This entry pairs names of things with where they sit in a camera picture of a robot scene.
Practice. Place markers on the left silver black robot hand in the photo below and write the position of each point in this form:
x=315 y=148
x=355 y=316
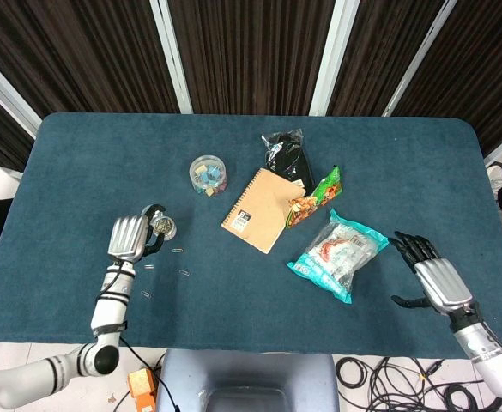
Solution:
x=128 y=238

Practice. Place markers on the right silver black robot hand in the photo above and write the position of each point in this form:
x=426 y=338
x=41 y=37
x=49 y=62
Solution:
x=443 y=283

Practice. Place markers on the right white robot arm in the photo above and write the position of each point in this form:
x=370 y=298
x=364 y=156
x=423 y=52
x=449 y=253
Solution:
x=491 y=356

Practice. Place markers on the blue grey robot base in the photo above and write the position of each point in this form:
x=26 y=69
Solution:
x=246 y=373

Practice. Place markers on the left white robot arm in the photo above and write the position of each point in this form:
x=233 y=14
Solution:
x=109 y=309

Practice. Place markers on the small clear jar with lid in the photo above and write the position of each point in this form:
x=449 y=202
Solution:
x=167 y=227

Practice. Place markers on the clear jar of binder clips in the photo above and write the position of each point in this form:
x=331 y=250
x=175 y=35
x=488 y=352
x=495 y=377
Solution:
x=208 y=176

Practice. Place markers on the blue table cloth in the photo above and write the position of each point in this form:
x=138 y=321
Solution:
x=83 y=171

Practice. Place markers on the teal noodle packet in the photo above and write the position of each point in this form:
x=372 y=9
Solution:
x=340 y=253

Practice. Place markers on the white shoe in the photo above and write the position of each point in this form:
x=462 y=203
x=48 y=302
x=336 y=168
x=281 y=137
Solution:
x=495 y=180

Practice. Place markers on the brown kraft spiral notebook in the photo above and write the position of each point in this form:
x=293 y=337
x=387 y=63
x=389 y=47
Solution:
x=259 y=206

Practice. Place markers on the orange box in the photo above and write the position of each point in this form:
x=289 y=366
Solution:
x=143 y=388

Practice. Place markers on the green orange snack packet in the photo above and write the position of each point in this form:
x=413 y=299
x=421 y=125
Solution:
x=319 y=197

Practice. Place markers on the black item in clear bag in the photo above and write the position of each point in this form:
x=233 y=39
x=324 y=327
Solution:
x=291 y=161

